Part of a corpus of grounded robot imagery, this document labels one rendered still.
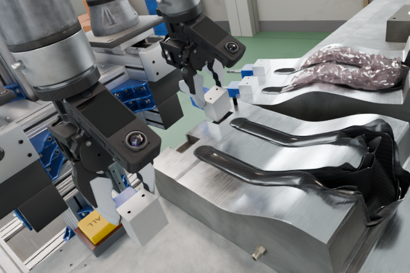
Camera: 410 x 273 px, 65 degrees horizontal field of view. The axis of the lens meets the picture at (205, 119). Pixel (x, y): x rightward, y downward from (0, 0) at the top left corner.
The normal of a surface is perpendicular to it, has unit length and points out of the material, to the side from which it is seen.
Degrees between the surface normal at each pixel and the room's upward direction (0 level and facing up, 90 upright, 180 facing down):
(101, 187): 90
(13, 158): 90
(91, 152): 90
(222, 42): 40
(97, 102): 32
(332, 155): 17
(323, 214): 7
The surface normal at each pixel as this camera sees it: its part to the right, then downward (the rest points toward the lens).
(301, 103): -0.44, 0.56
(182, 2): 0.29, 0.62
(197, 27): 0.18, -0.42
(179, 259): -0.22, -0.83
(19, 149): 0.75, 0.19
